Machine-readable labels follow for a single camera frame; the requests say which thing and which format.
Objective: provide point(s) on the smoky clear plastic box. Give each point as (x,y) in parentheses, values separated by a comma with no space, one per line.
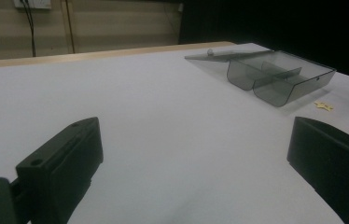
(275,76)

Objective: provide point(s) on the small gold star ornament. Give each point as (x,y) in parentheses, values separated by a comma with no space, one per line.
(324,106)

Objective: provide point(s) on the black curtain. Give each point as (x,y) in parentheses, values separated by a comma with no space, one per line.
(275,21)

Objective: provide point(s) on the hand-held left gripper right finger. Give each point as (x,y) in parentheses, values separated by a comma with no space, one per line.
(331,161)

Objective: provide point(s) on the white wall socket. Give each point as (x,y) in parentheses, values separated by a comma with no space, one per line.
(32,3)

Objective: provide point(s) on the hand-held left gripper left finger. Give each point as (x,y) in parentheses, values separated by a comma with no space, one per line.
(60,168)

